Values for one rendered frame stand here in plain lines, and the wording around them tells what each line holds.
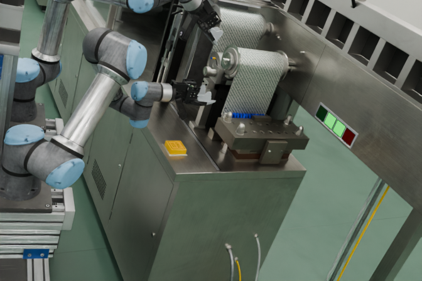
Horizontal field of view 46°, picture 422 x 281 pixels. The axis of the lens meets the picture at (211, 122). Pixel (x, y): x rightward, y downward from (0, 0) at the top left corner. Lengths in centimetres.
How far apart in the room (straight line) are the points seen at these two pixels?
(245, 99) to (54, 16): 87
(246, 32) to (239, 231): 91
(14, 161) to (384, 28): 138
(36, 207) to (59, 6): 81
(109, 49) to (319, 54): 95
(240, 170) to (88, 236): 114
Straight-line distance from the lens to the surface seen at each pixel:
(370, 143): 197
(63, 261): 274
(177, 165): 195
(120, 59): 162
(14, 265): 240
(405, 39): 191
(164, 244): 215
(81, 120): 162
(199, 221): 215
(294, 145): 223
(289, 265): 319
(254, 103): 224
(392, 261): 216
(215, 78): 217
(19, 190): 175
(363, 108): 200
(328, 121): 211
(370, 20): 203
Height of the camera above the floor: 194
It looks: 26 degrees down
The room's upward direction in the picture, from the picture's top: 19 degrees clockwise
